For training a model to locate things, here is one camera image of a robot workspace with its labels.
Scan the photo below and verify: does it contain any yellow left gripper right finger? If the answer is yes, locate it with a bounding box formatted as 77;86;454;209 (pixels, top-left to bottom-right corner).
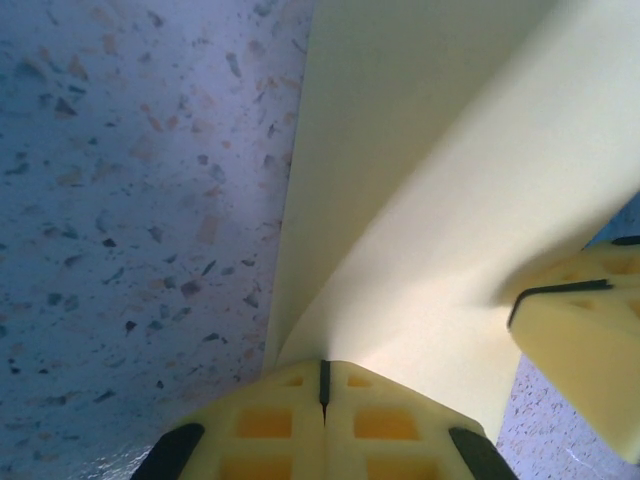
323;359;522;480

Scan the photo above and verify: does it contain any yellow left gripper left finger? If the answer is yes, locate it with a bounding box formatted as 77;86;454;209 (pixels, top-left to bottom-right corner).
133;359;325;480

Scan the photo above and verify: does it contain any yellow paper sheet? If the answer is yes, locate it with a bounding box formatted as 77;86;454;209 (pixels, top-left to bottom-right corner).
263;0;640;447

